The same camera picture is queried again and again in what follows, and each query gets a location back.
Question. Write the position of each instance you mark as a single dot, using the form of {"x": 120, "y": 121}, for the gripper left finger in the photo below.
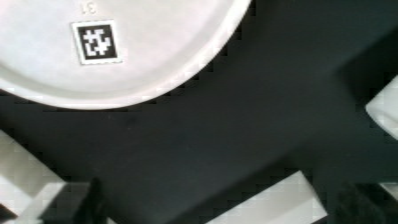
{"x": 79, "y": 205}

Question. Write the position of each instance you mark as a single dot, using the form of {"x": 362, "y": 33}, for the white left fence piece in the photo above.
{"x": 29, "y": 183}

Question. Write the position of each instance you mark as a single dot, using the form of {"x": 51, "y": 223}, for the white cylindrical table leg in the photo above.
{"x": 383, "y": 108}

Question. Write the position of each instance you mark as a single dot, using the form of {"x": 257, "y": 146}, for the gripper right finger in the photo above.
{"x": 367, "y": 204}

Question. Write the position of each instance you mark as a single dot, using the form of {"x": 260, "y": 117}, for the white front fence rail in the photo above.
{"x": 283, "y": 205}

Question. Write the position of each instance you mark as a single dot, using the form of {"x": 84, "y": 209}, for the white round table top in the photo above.
{"x": 100, "y": 53}

